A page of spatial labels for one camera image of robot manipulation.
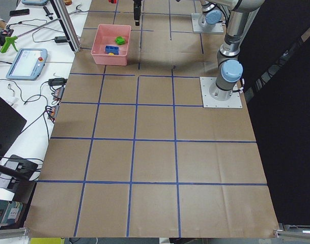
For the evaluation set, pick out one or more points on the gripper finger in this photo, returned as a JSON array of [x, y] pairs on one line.
[[137, 4]]

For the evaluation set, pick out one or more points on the green toy block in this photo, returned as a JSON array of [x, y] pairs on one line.
[[120, 40]]

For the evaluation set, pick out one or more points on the blue toy block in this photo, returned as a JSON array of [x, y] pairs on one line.
[[113, 49]]

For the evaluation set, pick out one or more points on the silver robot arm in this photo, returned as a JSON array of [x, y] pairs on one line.
[[230, 70], [211, 13]]

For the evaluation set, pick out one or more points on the pink plastic box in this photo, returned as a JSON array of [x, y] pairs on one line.
[[106, 35]]

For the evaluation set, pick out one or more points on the black power adapter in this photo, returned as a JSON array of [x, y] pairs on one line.
[[60, 39]]

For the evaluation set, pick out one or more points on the blue teach pendant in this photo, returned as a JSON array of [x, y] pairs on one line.
[[34, 2], [28, 64]]

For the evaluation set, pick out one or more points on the black power brick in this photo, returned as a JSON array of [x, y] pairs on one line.
[[57, 81]]

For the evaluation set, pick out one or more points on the black smartphone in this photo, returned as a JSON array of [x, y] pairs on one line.
[[20, 12]]

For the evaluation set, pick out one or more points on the orange connector hub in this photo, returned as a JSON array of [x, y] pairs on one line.
[[58, 93], [52, 111]]

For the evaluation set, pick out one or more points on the black monitor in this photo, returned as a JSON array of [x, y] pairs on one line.
[[11, 125]]

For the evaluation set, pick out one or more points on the black monitor stand base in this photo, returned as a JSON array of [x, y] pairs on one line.
[[23, 166]]

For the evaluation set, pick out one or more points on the aluminium frame post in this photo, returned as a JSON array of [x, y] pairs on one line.
[[66, 24]]

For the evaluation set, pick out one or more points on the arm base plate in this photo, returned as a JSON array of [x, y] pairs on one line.
[[213, 97], [200, 26]]

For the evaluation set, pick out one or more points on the green handled grabber tool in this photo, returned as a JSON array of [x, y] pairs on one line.
[[11, 40]]

